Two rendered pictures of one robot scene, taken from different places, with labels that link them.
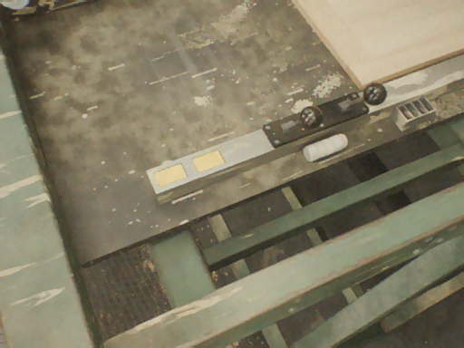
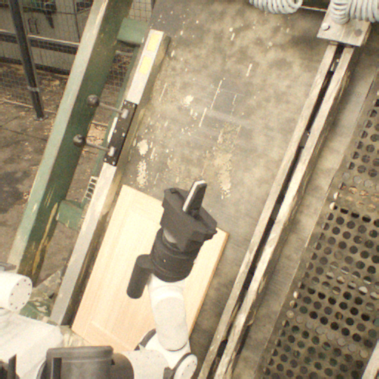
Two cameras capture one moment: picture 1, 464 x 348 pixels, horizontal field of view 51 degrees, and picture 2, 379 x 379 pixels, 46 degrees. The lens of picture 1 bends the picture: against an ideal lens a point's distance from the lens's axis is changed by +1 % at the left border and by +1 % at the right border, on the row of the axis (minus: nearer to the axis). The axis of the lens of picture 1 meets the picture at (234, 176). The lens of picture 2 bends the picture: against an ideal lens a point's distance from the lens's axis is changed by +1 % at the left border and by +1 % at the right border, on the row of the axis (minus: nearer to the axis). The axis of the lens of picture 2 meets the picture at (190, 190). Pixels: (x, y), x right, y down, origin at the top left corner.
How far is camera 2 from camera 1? 138 cm
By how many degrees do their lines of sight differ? 56
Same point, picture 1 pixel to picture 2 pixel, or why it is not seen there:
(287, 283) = (81, 52)
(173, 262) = (142, 29)
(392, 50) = (123, 224)
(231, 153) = (139, 78)
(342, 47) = (146, 201)
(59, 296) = not seen: outside the picture
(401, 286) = not seen: hidden behind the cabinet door
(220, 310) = (93, 20)
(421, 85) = (94, 203)
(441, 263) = not seen: hidden behind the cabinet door
